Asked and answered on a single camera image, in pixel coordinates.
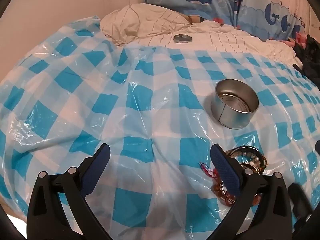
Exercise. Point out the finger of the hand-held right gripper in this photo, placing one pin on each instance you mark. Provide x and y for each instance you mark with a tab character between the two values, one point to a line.
300	200

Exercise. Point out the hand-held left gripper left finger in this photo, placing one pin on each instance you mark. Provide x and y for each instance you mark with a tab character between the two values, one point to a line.
96	170

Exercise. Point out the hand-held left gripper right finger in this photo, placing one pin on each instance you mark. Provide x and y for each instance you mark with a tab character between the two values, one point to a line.
225	170

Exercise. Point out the round metal tin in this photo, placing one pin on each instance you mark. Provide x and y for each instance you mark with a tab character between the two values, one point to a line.
225	115

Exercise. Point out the blue checkered plastic sheet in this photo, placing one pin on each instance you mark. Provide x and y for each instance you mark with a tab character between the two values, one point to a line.
140	120

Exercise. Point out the white pleated quilt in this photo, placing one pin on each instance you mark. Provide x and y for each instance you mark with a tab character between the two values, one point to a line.
225	40

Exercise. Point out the round metal tin lid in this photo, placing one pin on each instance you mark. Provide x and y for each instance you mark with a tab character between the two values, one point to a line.
182	39

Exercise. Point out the dark cloth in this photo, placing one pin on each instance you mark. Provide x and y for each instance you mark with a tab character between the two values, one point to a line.
310	60

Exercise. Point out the pink cloth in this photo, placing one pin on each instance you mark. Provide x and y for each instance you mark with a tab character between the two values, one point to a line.
297	39

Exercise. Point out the brown black small object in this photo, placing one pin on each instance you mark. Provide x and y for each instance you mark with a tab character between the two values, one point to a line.
196	19

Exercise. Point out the white striped pillow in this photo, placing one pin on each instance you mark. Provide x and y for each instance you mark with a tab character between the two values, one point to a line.
140	20

